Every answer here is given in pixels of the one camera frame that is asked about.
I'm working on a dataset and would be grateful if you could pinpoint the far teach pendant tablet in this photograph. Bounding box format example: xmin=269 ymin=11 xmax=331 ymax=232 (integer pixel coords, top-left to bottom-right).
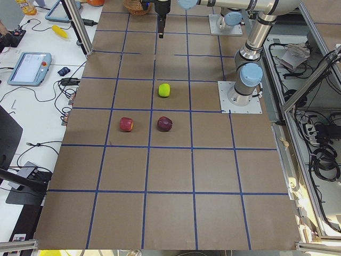
xmin=45 ymin=1 xmax=70 ymax=23

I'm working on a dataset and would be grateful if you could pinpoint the aluminium frame post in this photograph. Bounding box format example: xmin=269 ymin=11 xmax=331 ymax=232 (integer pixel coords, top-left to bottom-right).
xmin=61 ymin=0 xmax=93 ymax=56

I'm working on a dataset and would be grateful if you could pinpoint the dark red apple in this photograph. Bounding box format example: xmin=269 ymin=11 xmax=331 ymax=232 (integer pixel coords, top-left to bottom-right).
xmin=157 ymin=116 xmax=173 ymax=132

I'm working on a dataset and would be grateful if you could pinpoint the green apple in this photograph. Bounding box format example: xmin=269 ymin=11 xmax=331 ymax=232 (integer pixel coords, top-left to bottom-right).
xmin=158 ymin=83 xmax=171 ymax=98

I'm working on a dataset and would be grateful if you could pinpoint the teach pendant tablet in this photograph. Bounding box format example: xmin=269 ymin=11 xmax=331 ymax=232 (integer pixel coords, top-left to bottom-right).
xmin=7 ymin=52 xmax=52 ymax=86
xmin=45 ymin=1 xmax=70 ymax=23

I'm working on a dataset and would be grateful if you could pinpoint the black monitor stand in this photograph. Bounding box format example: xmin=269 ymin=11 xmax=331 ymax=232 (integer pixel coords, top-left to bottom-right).
xmin=0 ymin=105 xmax=50 ymax=206

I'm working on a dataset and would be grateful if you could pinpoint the yellow toy corn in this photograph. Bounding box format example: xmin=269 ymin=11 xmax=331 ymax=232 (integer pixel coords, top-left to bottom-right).
xmin=51 ymin=25 xmax=69 ymax=39

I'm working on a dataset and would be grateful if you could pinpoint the crumpled paper box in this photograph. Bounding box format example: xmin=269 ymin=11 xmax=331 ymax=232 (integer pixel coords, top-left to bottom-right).
xmin=279 ymin=43 xmax=310 ymax=71

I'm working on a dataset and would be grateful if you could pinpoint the small blue black object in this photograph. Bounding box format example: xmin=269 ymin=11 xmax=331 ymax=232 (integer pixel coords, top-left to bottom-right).
xmin=58 ymin=67 xmax=70 ymax=77

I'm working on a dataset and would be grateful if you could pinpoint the wicker basket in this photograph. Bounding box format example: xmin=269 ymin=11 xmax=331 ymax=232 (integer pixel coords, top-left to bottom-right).
xmin=124 ymin=0 xmax=151 ymax=16

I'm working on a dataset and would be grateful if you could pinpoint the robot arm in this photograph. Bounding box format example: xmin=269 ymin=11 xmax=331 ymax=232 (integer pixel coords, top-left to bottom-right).
xmin=216 ymin=7 xmax=242 ymax=36
xmin=178 ymin=1 xmax=300 ymax=106

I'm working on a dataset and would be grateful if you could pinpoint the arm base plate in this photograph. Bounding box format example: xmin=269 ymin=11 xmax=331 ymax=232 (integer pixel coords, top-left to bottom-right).
xmin=208 ymin=12 xmax=242 ymax=36
xmin=217 ymin=81 xmax=262 ymax=114

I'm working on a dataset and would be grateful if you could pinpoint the near teach pendant tablet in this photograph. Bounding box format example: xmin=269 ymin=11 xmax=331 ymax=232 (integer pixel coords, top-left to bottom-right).
xmin=7 ymin=52 xmax=52 ymax=86

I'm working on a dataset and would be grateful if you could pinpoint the grey usb hub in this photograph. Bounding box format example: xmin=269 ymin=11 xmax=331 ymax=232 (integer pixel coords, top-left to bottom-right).
xmin=9 ymin=161 xmax=52 ymax=192

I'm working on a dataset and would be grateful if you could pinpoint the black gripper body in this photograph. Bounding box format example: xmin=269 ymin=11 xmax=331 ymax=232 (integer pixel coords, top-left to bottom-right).
xmin=155 ymin=0 xmax=171 ymax=15

